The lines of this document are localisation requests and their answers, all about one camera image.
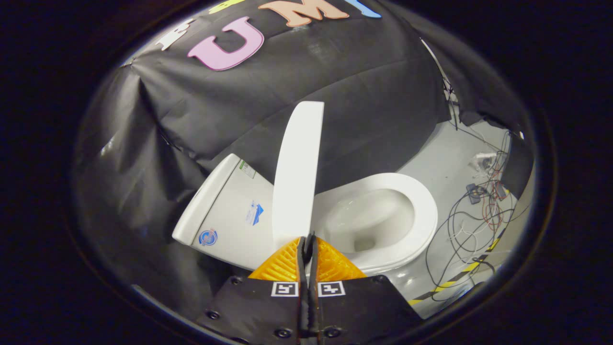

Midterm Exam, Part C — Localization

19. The white ceramic toilet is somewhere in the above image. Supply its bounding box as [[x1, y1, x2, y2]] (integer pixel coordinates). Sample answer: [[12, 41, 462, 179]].
[[171, 153, 439, 277]]

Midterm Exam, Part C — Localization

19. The clear plastic wrapper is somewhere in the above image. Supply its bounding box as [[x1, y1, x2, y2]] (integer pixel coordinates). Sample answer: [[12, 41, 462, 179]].
[[471, 152, 497, 172]]

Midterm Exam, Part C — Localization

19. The thin metal stand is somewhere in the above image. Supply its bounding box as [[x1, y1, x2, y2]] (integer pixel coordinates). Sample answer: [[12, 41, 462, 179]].
[[420, 38, 461, 131]]

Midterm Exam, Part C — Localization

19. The yellow black hazard tape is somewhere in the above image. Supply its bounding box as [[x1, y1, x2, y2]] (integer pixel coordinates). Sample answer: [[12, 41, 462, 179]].
[[407, 229, 508, 306]]

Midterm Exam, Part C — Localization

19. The black backdrop cloth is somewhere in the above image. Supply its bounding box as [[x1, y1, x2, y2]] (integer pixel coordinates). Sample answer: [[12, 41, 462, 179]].
[[72, 0, 534, 312]]

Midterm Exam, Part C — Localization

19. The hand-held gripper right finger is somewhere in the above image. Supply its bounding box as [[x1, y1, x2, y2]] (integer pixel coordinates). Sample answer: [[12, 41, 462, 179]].
[[306, 233, 422, 343]]

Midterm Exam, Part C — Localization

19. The small black flat device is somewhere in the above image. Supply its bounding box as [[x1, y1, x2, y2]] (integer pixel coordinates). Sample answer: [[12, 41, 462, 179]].
[[466, 183, 487, 205]]

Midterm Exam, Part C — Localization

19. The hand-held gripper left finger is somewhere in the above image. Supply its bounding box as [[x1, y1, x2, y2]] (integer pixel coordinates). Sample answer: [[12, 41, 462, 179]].
[[199, 235, 307, 343]]

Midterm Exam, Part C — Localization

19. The white toilet lid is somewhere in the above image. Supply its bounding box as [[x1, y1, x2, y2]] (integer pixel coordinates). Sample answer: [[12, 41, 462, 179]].
[[272, 101, 325, 250]]

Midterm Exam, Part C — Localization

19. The tangle of floor cables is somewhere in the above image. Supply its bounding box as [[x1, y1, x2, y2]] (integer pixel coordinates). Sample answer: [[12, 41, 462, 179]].
[[425, 129, 518, 302]]

